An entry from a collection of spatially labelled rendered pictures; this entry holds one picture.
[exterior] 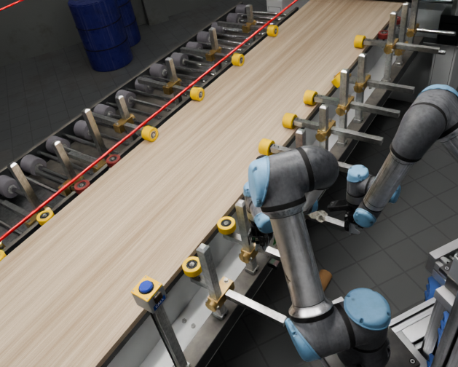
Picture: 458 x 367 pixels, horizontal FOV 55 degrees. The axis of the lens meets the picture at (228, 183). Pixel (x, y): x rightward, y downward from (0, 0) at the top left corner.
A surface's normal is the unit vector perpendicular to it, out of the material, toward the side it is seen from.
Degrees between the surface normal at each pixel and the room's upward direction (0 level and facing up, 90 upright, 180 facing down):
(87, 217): 0
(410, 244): 0
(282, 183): 54
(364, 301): 8
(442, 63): 90
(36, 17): 90
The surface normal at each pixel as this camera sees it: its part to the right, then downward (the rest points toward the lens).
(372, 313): -0.01, -0.77
